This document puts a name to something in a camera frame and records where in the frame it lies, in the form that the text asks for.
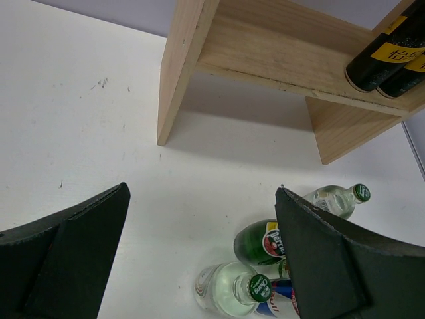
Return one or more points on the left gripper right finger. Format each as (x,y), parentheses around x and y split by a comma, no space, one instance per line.
(341,270)

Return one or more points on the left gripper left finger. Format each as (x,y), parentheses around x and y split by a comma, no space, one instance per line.
(58,266)

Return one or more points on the clear bottle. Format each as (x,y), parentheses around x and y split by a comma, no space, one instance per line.
(231,289)
(338,200)

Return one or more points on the wooden two-tier shelf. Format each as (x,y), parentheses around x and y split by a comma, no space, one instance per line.
(287,47)

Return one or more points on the Red Bull can front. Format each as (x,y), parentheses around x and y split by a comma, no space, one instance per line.
(282,303)

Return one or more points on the green Perrier bottle left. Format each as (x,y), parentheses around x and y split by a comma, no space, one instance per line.
(260,244)

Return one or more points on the left black yellow can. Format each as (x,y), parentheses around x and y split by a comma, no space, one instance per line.
(399,43)

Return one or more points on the black yellow can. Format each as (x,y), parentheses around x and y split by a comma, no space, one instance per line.
(411,75)
(399,43)

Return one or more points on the right black yellow can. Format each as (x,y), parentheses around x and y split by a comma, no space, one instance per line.
(411,75)

